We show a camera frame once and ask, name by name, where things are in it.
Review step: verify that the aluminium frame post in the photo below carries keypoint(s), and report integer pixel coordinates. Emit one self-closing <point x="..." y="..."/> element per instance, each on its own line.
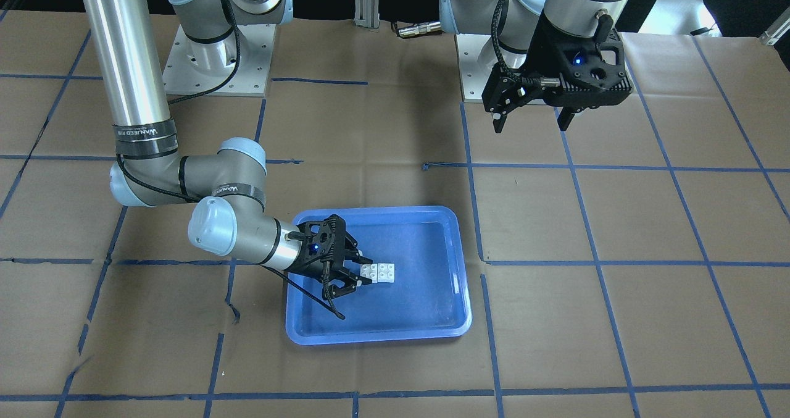
<point x="366" y="14"/>

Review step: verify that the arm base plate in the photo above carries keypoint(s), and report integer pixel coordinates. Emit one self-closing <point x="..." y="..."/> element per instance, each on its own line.
<point x="476" y="57"/>
<point x="192" y="67"/>

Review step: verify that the blue plastic tray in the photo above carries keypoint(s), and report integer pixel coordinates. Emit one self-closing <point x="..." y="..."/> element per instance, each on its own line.
<point x="419" y="282"/>

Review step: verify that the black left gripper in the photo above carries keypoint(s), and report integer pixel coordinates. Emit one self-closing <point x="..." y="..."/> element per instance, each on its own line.
<point x="538" y="60"/>

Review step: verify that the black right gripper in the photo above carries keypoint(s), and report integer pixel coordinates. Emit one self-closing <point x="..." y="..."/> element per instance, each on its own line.
<point x="314" y="268"/>

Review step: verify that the white block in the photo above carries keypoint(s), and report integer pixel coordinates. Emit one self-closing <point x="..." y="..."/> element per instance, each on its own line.
<point x="386" y="272"/>
<point x="369" y="271"/>

